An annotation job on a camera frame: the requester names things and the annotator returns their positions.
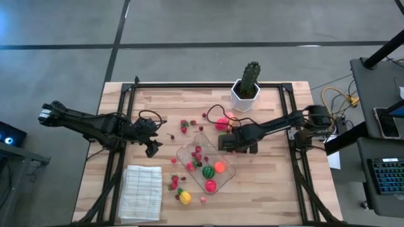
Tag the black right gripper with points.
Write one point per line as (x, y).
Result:
(243, 133)

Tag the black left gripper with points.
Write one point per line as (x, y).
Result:
(146, 130)

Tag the orange toy orange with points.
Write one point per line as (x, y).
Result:
(219, 167)

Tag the pink toy peach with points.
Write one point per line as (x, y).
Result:
(232, 116)

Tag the large red toy strawberry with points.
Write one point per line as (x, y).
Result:
(190, 166)

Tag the green striped toy watermelon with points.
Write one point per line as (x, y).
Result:
(208, 172)

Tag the clear plastic container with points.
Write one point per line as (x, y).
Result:
(189, 179)

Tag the red toy apple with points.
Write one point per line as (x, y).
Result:
(210, 186)

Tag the yellow toy fruit green top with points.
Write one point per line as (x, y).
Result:
(185, 198)

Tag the pink lumpy toy fruit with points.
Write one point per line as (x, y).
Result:
(203, 199)

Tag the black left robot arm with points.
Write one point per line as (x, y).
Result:
(94, 124)

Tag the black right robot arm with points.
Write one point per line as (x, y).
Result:
(277, 123)

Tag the white hexagonal plant pot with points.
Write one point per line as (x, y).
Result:
(243, 104)

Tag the white folded towel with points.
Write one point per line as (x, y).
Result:
(140, 192)

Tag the green artificial cactus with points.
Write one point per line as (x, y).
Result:
(251, 75)

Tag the white paper sheet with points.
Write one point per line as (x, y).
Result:
(334, 160)

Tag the grey metal stand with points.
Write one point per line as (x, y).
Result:
(25, 154)

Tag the black computer with blue light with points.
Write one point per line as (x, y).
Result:
(12, 135)

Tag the grey desk top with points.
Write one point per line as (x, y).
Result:
(372, 88)

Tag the black smartphone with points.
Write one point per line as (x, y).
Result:
(386, 126)

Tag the black backlit keyboard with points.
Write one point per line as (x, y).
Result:
(388, 176)

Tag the grey keyboard desk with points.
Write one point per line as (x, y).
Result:
(388, 205)

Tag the black pole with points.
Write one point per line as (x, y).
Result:
(382, 50)

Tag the black aluminium table frame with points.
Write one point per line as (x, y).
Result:
(205, 85)

